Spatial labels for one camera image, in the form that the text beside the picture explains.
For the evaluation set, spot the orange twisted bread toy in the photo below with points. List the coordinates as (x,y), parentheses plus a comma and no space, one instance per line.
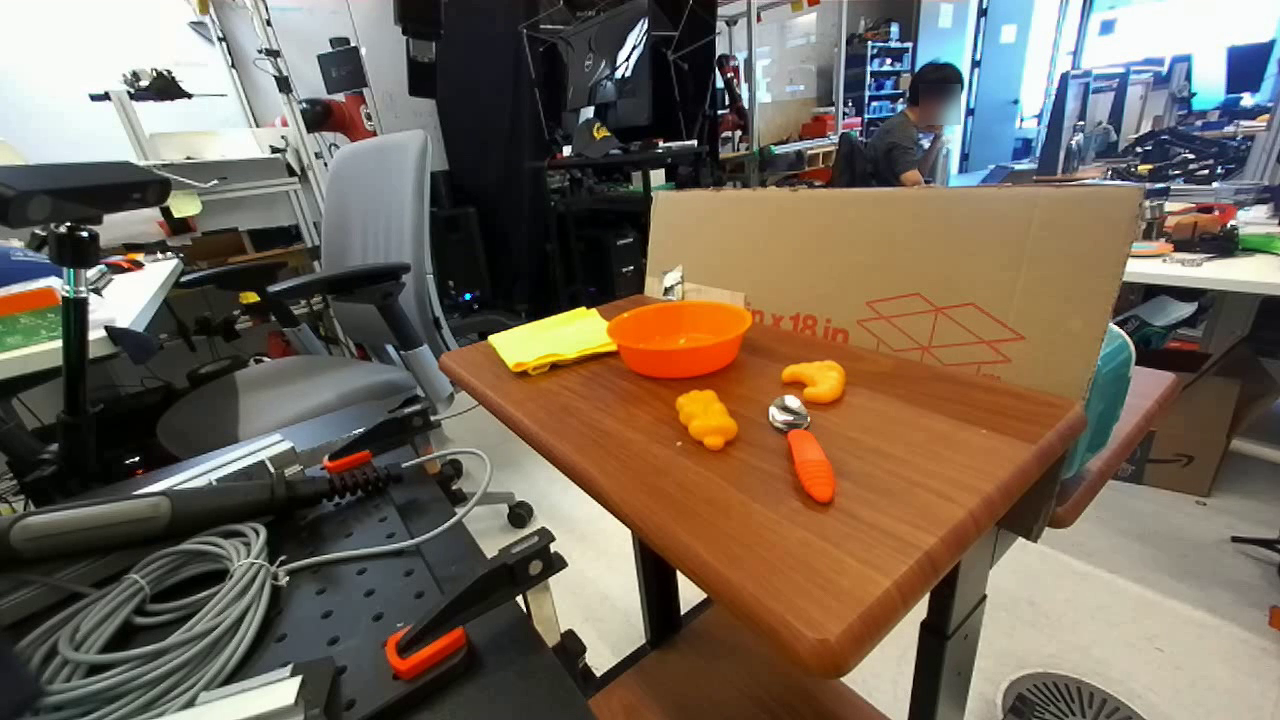
(707,422)

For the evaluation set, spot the orange plastic bowl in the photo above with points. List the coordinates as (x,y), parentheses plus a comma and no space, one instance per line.
(682,346)

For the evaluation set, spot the crumpled paper scrap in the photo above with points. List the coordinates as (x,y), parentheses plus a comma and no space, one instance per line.
(673,283)

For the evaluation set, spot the yellow folded cloth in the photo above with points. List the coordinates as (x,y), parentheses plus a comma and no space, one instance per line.
(544,342)

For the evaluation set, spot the wooden top standing desk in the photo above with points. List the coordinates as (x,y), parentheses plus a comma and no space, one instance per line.
(744,533)

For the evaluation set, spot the grey mesh office chair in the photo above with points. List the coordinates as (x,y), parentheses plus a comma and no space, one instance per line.
(382,203)

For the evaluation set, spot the large brown cardboard sheet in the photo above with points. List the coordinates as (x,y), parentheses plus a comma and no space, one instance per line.
(933,252)

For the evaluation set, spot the seated person in dark shirt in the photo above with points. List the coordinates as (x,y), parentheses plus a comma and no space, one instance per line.
(905,140)

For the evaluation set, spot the black perforated base board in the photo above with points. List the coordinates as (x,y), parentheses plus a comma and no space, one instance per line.
(361,586)

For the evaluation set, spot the red and black machine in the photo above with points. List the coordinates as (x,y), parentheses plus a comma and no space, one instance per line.
(341,107)

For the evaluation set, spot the teal chair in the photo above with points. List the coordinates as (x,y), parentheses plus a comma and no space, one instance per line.
(1107,387)

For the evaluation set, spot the white shelf rack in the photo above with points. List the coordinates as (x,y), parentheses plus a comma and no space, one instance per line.
(202,145)

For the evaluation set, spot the round floor fan grille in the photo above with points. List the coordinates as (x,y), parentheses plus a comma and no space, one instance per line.
(1067,701)

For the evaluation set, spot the brown cardboard box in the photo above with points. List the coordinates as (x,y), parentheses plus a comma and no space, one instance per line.
(1203,426)

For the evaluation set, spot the white desk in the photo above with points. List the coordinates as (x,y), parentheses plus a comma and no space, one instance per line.
(1203,274)

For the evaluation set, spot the black camera on stand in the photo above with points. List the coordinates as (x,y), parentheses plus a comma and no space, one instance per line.
(75,193)

